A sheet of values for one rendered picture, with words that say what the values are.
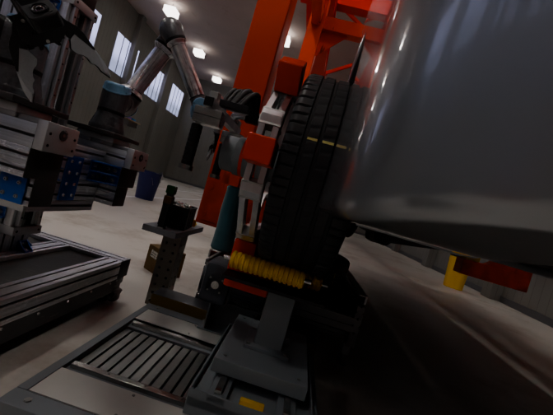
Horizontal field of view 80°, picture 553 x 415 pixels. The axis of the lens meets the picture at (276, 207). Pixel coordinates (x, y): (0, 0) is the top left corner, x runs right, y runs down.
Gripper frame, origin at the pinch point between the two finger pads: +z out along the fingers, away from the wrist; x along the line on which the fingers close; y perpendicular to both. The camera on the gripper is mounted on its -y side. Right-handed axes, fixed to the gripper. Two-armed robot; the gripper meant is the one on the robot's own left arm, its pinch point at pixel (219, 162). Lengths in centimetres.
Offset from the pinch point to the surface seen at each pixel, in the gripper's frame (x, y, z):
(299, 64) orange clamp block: 38, 69, -73
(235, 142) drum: 21, 65, -44
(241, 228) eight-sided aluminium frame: 30, 89, -26
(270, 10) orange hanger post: 18, -11, -80
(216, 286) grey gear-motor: 20, 77, 17
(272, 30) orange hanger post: 21, -6, -72
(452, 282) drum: 393, -313, 335
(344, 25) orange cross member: 71, -230, -64
